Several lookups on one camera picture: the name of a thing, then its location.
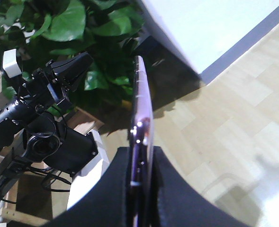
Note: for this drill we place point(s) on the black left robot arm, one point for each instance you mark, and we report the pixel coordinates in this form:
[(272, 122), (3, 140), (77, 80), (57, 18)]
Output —
[(45, 139)]

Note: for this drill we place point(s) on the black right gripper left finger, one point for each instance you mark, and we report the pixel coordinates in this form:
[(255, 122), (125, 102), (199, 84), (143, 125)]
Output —
[(105, 204)]

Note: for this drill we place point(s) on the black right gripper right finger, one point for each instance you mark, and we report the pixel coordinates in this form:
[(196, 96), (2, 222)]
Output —
[(176, 204)]

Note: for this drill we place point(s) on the yellow plant pot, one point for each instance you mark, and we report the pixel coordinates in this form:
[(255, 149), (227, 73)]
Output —
[(126, 104)]

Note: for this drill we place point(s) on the green potted plant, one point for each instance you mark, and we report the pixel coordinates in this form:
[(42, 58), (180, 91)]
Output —
[(108, 30)]

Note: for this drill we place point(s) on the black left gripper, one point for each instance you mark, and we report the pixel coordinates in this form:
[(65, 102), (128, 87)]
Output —
[(51, 85)]

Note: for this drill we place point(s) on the wooden shelf desk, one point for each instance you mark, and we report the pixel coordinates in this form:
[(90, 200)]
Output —
[(13, 166)]

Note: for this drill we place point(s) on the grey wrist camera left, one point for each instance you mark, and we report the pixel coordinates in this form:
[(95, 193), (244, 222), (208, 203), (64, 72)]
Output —
[(12, 63)]

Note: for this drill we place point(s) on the black foldable phone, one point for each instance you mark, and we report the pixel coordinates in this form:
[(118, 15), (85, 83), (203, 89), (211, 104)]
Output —
[(141, 147)]

